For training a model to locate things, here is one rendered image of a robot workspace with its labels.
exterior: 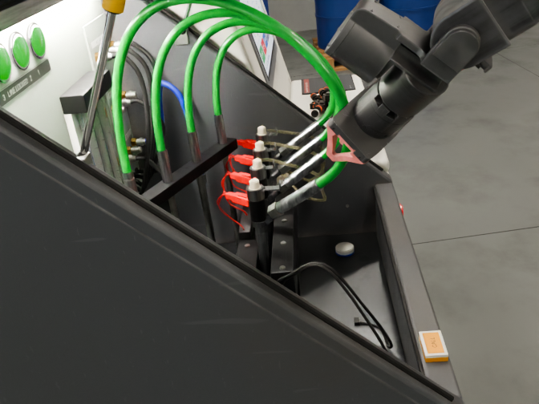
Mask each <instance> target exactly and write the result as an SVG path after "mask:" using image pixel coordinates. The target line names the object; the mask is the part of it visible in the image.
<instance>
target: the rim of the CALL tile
mask: <svg viewBox="0 0 539 404"><path fill-rule="evenodd" d="M435 332H438V333H439V335H440V340H441V343H442V346H443V348H444V353H428V352H427V349H426V345H425V343H424V337H423V334H422V333H435ZM419 337H420V340H421V344H422V347H423V352H424V355H425V358H446V357H448V351H447V349H446V346H445V344H444V339H443V336H442V333H441V331H440V330H436V331H423V332H419Z"/></svg>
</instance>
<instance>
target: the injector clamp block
mask: <svg viewBox="0 0 539 404"><path fill-rule="evenodd" d="M293 192H295V190H294V189H293V188H292V187H291V188H290V189H289V190H288V191H287V192H285V193H281V194H279V195H278V196H277V197H276V199H275V202H278V201H280V200H281V199H283V198H285V197H286V196H288V195H290V194H291V193H293ZM237 257H239V258H241V259H242V260H244V261H245V262H247V263H248V264H250V265H252V266H253V267H254V268H256V269H258V270H260V271H261V266H260V260H259V254H258V248H257V242H256V238H255V227H253V232H252V238H251V239H247V240H240V239H239V241H238V246H237ZM298 267H300V262H299V255H298V212H297V205H296V206H294V207H293V208H291V209H290V210H289V211H286V212H284V215H282V216H279V217H278V218H276V219H274V232H273V245H272V257H271V270H270V275H271V278H272V279H274V280H275V281H277V280H278V279H279V278H281V277H283V276H285V275H286V274H288V273H290V272H292V271H293V270H295V269H297V268H298ZM284 286H285V287H286V288H288V289H289V290H291V291H293V292H294V293H296V294H297V295H299V296H301V273H299V274H297V275H296V276H294V277H291V278H290V279H289V280H287V281H286V282H285V284H284Z"/></svg>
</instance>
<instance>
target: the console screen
mask: <svg viewBox="0 0 539 404"><path fill-rule="evenodd" d="M236 1H239V2H243V3H245V4H246V5H248V6H252V7H253V8H255V9H257V10H260V11H261V12H263V13H265V11H264V9H263V6H262V4H261V0H236ZM248 36H249V40H250V42H251V44H252V47H253V50H254V53H255V55H256V57H257V61H258V63H259V66H260V68H261V72H262V74H263V76H264V79H265V82H266V83H267V84H268V85H270V86H271V87H273V86H274V72H275V66H276V58H277V51H278V47H277V44H276V42H275V40H274V36H273V35H271V34H263V33H253V34H248Z"/></svg>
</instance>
